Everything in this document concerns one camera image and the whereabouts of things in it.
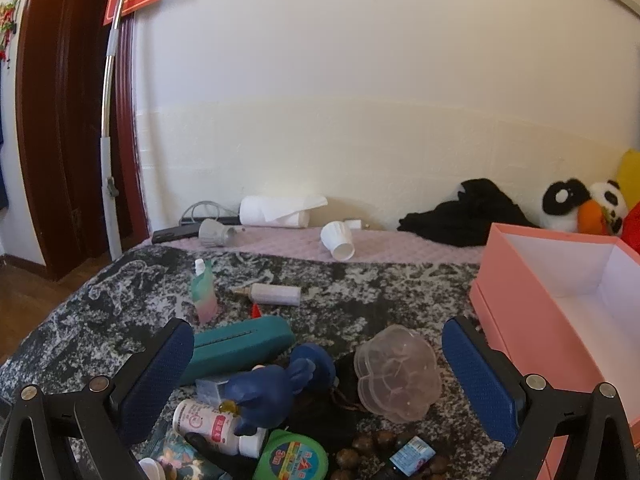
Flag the black white plush orange beak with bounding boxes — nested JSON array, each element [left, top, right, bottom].
[[541, 176, 613, 236]]

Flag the pink quilted blanket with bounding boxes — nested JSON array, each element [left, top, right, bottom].
[[135, 225, 488, 266]]

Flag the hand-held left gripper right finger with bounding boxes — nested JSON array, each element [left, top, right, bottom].
[[441, 316, 640, 480]]

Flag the dark red door frame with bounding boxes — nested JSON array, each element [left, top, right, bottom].
[[15, 0, 151, 281]]

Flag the teal snack packet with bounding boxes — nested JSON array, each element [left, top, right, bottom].
[[150, 422, 226, 480]]

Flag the red green wall decoration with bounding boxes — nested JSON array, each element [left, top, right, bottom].
[[0, 0, 28, 68]]

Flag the black flat case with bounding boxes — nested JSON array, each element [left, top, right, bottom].
[[151, 224, 203, 244]]

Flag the black cloth pouch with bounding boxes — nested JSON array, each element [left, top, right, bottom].
[[287, 355, 371, 456]]

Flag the black clothes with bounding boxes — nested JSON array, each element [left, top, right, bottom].
[[397, 178, 538, 247]]

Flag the brown bead bracelet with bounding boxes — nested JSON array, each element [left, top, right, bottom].
[[332, 430, 448, 480]]

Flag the white paper cup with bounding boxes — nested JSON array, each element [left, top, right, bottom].
[[320, 220, 356, 261]]

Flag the clear flower-shaped plastic container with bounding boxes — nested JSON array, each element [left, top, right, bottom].
[[354, 324, 443, 424]]

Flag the white metal mop pole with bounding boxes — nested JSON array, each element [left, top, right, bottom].
[[98, 0, 138, 261]]

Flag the pink cardboard box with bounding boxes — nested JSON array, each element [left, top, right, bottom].
[[468, 222, 640, 480]]

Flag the small bottle blue label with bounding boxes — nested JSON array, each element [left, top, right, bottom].
[[370, 436, 435, 480]]

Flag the white bottle pink label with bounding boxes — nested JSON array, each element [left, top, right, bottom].
[[172, 399, 268, 459]]

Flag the white bottle brown tip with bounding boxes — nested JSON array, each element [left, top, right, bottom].
[[232, 283, 302, 307]]

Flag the panda plush toy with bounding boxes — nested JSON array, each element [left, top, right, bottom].
[[590, 180, 630, 237]]

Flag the red plush toy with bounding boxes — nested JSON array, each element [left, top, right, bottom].
[[621, 206, 640, 256]]

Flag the blue duck figurine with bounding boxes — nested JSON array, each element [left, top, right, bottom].
[[223, 343, 337, 437]]

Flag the small grey clear box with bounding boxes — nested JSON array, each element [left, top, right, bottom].
[[195, 375, 236, 403]]

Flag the white toilet paper roll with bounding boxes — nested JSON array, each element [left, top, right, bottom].
[[239, 194, 329, 228]]

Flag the grey plastic cup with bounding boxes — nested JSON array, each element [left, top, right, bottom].
[[198, 218, 238, 248]]

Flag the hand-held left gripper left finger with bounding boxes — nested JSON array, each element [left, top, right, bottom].
[[0, 316, 196, 480]]

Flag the grey cable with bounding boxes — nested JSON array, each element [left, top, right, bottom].
[[181, 201, 241, 223]]

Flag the green pink gradient bottle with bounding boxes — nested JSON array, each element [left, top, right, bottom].
[[190, 258, 220, 324]]

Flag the yellow plush toy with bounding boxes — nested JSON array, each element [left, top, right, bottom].
[[616, 149, 640, 211]]

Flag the small white cap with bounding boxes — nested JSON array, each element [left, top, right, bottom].
[[138, 457, 166, 480]]

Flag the teal pencil case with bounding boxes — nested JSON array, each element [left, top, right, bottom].
[[177, 315, 296, 387]]

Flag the black power strip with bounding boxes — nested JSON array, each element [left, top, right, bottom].
[[180, 216, 242, 226]]

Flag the green tape measure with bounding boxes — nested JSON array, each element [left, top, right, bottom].
[[252, 429, 329, 480]]

